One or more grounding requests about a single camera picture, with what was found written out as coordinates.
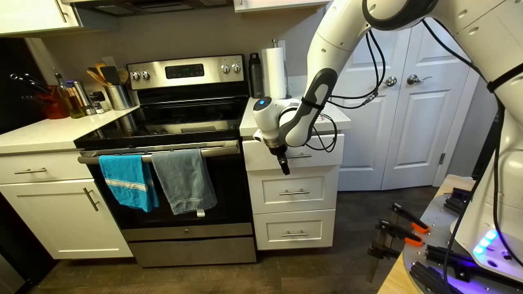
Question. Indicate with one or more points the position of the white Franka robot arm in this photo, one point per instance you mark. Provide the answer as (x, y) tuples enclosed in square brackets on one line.
[(336, 38)]

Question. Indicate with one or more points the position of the stainless steel black stove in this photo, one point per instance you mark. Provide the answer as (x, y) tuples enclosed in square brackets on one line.
[(184, 108)]

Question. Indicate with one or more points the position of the utensil holder with utensils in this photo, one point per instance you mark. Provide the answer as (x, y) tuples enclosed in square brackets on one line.
[(114, 82)]

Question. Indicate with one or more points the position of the dark range hood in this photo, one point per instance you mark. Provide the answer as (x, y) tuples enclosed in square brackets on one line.
[(152, 5)]

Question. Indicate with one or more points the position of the blue towel with white stripe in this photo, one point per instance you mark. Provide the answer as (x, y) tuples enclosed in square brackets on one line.
[(129, 182)]

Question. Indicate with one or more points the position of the white panel door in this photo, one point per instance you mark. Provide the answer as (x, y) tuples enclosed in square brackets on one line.
[(429, 120), (364, 141)]

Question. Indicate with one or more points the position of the small white cabinet drawer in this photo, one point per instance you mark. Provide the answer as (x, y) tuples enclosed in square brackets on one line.
[(42, 167)]

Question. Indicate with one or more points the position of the white cabinet door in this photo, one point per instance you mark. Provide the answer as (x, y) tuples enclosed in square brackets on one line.
[(65, 221)]

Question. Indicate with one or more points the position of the black water bottle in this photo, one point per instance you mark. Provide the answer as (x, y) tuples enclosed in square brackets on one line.
[(254, 75)]

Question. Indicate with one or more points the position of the small black box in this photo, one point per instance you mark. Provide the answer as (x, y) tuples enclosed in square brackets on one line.
[(459, 200)]

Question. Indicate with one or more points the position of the small dark jar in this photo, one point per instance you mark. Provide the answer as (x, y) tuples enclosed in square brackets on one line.
[(99, 102)]

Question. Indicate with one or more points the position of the white wall cabinet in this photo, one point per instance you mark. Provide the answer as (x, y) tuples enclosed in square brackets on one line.
[(32, 15), (277, 4)]

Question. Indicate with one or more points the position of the red container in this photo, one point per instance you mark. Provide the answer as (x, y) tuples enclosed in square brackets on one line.
[(53, 103)]

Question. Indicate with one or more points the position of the grey towel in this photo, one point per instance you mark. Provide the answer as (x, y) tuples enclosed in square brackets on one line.
[(183, 182)]

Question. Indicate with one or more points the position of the white drawer cabinet with countertop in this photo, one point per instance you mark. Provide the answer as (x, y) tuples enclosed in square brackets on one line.
[(246, 123)]

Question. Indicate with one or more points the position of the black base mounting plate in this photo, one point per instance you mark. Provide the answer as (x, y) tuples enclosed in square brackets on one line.
[(441, 275)]

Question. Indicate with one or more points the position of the black orange bar clamp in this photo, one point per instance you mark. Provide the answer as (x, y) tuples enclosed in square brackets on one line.
[(408, 218), (393, 236)]

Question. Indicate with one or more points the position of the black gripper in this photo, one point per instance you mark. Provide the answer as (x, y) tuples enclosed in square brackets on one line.
[(276, 149)]

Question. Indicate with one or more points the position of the oil bottle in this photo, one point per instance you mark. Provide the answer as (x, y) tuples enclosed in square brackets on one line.
[(75, 100)]

